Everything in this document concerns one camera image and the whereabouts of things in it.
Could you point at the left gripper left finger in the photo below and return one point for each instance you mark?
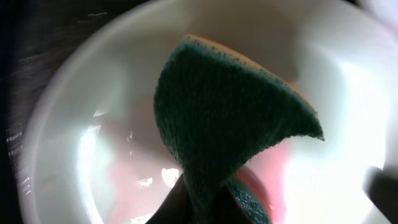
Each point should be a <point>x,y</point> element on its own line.
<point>176,208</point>

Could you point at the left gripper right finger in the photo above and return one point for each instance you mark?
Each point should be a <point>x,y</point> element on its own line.
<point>227,210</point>

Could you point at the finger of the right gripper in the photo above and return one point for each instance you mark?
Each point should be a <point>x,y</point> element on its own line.
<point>380,187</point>

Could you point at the black round tray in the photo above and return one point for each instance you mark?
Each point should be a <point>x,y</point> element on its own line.
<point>36,38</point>

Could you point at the pale green plate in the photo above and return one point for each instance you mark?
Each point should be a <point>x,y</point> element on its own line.
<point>93,153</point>

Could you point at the green yellow sponge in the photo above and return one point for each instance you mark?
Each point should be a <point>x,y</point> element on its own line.
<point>216,109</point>

